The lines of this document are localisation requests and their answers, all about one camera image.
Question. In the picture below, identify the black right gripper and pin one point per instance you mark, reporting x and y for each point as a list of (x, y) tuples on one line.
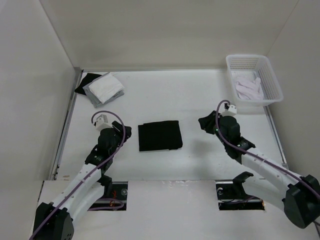
[(206, 122)]

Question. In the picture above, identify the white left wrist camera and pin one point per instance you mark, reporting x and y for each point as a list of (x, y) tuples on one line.
[(102, 121)]

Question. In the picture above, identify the folded black tank top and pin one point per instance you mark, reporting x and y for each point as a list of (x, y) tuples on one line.
[(85, 81)]

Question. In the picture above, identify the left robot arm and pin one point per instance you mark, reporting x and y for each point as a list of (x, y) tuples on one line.
[(57, 219)]

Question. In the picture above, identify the white plastic basket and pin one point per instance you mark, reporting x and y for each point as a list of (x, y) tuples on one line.
[(259, 66)]

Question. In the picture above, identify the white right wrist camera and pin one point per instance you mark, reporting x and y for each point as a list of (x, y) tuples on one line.
[(229, 110)]

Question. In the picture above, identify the white tank top in basket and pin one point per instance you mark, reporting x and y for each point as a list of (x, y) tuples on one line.
[(248, 87)]

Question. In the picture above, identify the folded white tank top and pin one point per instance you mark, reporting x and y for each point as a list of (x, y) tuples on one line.
[(105, 87)]

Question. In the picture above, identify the folded grey tank top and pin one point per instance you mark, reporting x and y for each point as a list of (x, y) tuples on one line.
[(95, 102)]

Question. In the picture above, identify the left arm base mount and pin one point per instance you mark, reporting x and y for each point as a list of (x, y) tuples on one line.
[(114, 197)]

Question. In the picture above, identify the black tank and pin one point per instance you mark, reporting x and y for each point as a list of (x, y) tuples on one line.
[(85, 81), (158, 136)]

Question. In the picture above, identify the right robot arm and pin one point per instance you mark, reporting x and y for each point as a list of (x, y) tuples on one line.
[(297, 196)]

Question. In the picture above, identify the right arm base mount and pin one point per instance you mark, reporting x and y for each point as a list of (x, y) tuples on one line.
[(231, 195)]

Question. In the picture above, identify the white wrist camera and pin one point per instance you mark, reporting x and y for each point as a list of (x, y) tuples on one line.
[(102, 121), (229, 110)]

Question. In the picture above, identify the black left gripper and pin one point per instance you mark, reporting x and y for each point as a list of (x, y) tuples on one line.
[(127, 132)]

